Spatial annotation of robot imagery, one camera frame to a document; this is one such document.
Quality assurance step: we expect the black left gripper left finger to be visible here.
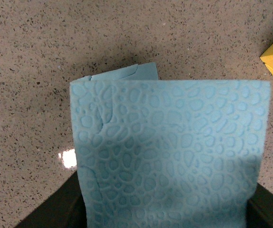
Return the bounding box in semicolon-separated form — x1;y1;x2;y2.
16;172;87;228

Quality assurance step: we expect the light blue foam cube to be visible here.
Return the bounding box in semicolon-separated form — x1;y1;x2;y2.
83;62;158;81
70;79;271;228

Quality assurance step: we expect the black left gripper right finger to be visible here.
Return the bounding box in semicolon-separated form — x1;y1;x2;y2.
243;183;273;228

